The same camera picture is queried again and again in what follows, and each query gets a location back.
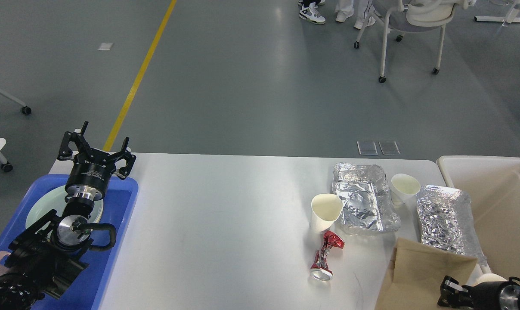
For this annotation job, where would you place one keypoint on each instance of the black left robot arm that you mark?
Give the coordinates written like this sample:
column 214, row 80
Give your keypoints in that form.
column 45, row 259

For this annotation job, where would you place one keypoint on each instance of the white frame base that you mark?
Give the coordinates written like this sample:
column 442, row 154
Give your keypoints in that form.
column 510, row 17

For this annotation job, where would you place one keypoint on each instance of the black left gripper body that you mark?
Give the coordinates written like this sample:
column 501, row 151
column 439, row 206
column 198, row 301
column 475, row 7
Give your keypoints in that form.
column 89, row 178

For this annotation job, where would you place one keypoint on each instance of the floor socket cover left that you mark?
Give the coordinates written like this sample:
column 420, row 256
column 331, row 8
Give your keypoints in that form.
column 367, row 148

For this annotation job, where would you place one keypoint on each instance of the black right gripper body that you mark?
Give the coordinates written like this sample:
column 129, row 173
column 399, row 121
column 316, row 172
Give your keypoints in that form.
column 495, row 295

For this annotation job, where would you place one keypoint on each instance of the white office chair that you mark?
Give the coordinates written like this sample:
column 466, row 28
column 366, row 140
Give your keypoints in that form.
column 412, row 16

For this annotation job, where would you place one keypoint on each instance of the floor socket cover right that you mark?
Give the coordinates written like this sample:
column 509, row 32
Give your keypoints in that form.
column 389, row 147

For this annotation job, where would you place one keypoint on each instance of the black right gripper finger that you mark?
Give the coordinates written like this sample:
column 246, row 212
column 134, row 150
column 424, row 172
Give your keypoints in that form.
column 450, row 288
column 457, row 301

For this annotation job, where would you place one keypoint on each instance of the light green plate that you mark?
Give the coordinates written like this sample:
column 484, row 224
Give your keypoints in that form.
column 55, row 199

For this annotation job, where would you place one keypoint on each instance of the beige plastic bin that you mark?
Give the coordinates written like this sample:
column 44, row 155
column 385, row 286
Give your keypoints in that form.
column 493, row 184

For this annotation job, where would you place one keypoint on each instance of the white sneaker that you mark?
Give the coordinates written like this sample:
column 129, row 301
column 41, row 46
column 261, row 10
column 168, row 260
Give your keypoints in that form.
column 309, row 12

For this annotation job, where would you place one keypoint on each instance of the crushed red soda can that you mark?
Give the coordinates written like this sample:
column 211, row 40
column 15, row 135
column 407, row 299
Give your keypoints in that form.
column 319, row 270

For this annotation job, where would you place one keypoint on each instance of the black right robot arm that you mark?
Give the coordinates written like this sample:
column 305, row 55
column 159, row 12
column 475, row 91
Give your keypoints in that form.
column 491, row 292

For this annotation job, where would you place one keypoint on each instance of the aluminium foil tray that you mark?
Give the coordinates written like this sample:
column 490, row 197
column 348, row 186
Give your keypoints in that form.
column 446, row 221
column 365, row 195

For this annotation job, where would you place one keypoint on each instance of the white chair leg with caster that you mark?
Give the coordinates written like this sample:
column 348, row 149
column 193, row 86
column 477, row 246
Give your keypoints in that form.
column 24, row 108

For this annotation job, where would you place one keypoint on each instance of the floor socket cover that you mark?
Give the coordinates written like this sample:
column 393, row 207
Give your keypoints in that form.
column 389, row 147
column 367, row 148

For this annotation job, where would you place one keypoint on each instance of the white paper cup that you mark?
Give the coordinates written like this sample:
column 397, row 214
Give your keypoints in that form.
column 403, row 189
column 489, row 277

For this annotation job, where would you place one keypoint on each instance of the white shoe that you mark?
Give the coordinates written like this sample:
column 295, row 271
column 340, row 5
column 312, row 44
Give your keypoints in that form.
column 342, row 16
column 359, row 22

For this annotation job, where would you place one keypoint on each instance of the white paper cup under arm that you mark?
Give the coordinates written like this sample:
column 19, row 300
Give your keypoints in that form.
column 325, row 210

